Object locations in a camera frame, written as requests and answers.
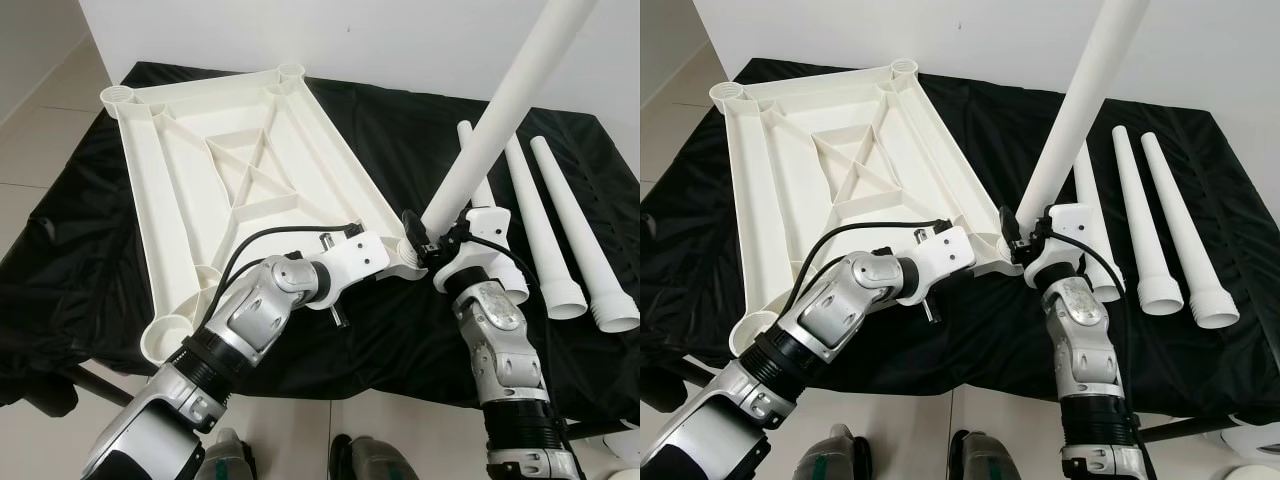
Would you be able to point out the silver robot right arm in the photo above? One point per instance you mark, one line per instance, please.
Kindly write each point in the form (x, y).
(500, 340)
(1080, 340)

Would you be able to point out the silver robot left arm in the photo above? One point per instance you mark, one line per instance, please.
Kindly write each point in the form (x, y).
(250, 310)
(840, 300)

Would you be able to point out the grey robot right leg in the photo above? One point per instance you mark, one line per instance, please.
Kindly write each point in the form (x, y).
(375, 462)
(985, 460)

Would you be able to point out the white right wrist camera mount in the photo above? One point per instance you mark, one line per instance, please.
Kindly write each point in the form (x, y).
(1075, 218)
(490, 220)

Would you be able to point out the black table cloth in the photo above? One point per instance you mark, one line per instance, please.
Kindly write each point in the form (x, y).
(420, 330)
(1000, 330)

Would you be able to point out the white plastic children table top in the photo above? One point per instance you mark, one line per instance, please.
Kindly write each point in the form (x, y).
(900, 150)
(300, 150)

